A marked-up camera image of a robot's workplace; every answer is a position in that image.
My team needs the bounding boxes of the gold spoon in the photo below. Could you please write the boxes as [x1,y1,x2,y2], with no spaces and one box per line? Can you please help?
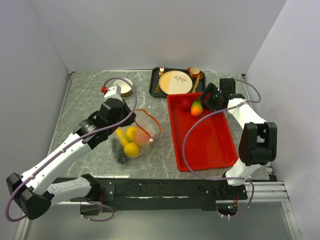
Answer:
[195,71,205,86]

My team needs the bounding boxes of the clear zip top bag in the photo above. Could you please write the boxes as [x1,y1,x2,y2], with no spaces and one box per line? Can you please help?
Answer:
[110,109,162,165]

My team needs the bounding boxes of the peach fruit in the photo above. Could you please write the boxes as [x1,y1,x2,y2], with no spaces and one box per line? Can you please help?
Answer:
[134,131,150,147]

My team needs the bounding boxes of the dark grape bunch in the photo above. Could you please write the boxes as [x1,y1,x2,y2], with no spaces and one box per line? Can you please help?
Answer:
[111,138,129,165]

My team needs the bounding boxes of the small brown cup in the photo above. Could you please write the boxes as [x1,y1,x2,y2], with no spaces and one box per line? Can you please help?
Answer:
[188,67,201,79]

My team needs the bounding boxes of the gold fork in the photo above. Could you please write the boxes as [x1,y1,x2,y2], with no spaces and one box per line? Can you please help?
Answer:
[154,67,165,94]

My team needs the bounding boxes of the red wrinkled fruit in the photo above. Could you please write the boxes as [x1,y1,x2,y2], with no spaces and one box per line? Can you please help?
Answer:
[180,98,192,111]

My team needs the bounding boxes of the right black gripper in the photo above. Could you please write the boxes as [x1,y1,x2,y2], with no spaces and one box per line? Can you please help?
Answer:
[196,83,224,116]

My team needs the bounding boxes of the white brown bowl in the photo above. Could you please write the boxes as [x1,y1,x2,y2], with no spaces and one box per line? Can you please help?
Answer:
[113,78,133,97]

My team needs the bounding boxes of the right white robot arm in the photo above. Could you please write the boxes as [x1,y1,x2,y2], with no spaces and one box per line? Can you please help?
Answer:
[199,78,278,199]

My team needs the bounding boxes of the yellow pear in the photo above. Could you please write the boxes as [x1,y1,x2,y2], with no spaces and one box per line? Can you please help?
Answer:
[123,142,140,158]

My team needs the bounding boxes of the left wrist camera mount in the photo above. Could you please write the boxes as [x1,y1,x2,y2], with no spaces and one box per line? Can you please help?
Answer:
[101,84,122,101]

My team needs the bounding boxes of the black serving tray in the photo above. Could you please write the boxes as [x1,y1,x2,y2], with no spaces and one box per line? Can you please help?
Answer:
[149,67,206,98]

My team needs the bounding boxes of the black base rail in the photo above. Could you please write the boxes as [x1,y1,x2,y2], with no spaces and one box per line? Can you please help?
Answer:
[85,178,248,211]

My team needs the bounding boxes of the green orange mango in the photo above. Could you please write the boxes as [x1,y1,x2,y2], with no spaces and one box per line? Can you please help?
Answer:
[190,99,203,117]

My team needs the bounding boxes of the red plastic bin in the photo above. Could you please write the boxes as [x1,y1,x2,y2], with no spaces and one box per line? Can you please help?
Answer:
[166,92,238,172]

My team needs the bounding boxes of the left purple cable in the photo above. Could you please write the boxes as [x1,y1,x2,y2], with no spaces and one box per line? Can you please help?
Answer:
[4,77,138,223]

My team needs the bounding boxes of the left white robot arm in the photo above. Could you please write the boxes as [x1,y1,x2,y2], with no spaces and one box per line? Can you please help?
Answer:
[6,98,136,220]

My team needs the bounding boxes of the orange white plate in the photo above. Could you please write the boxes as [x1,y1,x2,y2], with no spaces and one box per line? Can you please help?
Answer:
[159,70,193,95]

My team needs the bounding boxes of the green yellow orange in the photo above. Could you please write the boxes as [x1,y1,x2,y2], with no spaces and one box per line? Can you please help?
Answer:
[125,126,138,142]

